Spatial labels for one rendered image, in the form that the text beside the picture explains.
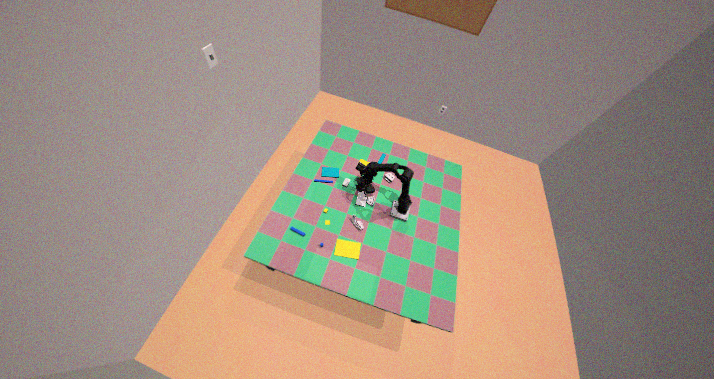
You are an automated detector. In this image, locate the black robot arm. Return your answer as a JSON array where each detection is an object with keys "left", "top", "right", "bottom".
[{"left": 355, "top": 162, "right": 414, "bottom": 215}]

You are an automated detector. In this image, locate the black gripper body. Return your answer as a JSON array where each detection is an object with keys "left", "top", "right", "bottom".
[{"left": 360, "top": 172, "right": 375, "bottom": 194}]

